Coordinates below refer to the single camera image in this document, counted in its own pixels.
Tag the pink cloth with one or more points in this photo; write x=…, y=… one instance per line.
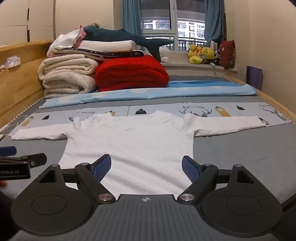
x=81, y=34

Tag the printed pale bed sheet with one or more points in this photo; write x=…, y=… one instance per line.
x=245, y=111

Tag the blue curtain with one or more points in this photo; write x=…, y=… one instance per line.
x=215, y=20
x=131, y=16

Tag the white folded sheet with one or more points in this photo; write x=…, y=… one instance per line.
x=108, y=45

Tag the tissue pack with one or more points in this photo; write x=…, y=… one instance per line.
x=12, y=62

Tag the wooden bed frame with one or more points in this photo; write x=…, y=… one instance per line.
x=20, y=88

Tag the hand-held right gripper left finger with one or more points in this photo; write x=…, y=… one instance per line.
x=103, y=168

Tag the dark red plush cushion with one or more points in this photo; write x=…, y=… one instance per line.
x=227, y=54

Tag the cream fleece folded blanket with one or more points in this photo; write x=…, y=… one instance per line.
x=67, y=78

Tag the red folded blanket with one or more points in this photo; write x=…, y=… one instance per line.
x=131, y=74

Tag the dark blue shark plush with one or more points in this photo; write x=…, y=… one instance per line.
x=111, y=34

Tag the cream wardrobe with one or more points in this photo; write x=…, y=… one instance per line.
x=13, y=14

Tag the white long-sleeve shirt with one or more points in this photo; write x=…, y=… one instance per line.
x=129, y=143

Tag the white plush toy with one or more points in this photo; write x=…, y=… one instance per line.
x=164, y=54

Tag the window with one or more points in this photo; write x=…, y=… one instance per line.
x=175, y=23

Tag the purple bag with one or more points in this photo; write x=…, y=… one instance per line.
x=254, y=77

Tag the light blue quilt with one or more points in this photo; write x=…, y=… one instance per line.
x=161, y=93

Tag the white folded garment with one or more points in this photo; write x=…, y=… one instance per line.
x=66, y=40

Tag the yellow plush toy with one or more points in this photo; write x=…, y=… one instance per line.
x=194, y=55
x=207, y=53

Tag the white window sill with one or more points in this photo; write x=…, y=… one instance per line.
x=198, y=67

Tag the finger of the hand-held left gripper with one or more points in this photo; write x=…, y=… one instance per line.
x=8, y=150
x=37, y=160

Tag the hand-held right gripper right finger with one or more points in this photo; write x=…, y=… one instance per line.
x=190, y=169

